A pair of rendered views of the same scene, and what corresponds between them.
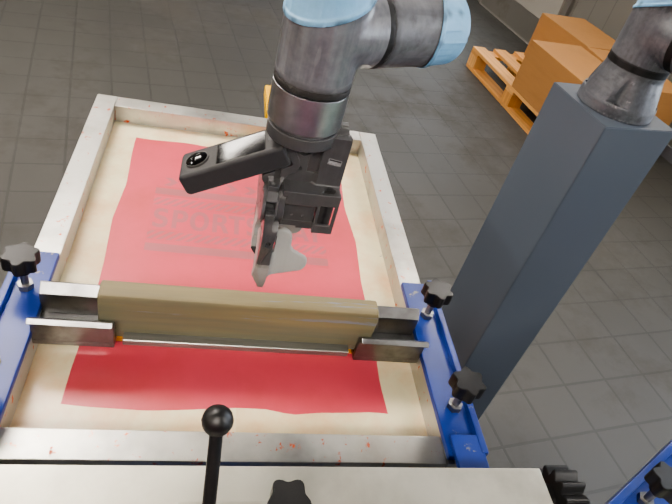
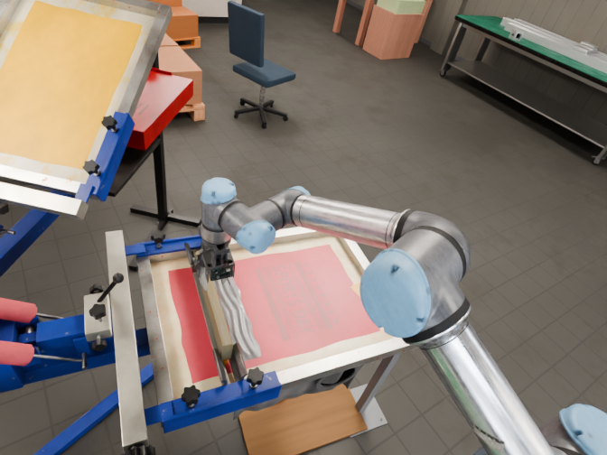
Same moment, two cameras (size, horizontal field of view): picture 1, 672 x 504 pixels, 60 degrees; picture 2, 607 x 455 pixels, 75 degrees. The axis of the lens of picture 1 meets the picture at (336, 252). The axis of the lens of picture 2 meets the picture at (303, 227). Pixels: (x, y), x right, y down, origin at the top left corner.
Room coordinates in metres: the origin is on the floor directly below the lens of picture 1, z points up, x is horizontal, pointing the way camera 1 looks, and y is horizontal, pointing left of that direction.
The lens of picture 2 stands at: (0.54, -0.66, 2.01)
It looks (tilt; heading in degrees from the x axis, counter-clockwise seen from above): 41 degrees down; 76
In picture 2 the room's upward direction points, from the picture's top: 14 degrees clockwise
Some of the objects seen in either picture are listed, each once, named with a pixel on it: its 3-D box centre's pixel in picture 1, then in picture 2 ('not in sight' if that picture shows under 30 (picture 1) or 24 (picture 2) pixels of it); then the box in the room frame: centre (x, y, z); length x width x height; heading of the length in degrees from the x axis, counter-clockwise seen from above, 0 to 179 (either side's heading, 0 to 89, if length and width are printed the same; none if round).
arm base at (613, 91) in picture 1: (627, 83); not in sight; (1.17, -0.45, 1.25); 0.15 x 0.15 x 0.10
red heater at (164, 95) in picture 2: not in sight; (125, 100); (0.02, 1.23, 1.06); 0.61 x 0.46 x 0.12; 77
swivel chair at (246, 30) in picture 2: not in sight; (263, 67); (0.78, 3.36, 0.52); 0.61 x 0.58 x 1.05; 27
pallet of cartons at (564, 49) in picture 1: (567, 79); not in sight; (4.20, -1.22, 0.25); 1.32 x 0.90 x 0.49; 27
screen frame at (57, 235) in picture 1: (240, 243); (274, 298); (0.71, 0.15, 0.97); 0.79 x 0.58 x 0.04; 17
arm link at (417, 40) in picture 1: (400, 20); (253, 225); (0.60, 0.00, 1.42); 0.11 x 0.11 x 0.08; 42
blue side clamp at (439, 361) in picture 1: (432, 369); (222, 399); (0.56, -0.18, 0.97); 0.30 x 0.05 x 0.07; 17
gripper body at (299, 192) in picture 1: (299, 172); (217, 254); (0.52, 0.06, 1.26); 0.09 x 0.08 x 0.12; 108
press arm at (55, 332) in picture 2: not in sight; (77, 329); (0.17, -0.01, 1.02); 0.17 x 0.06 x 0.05; 17
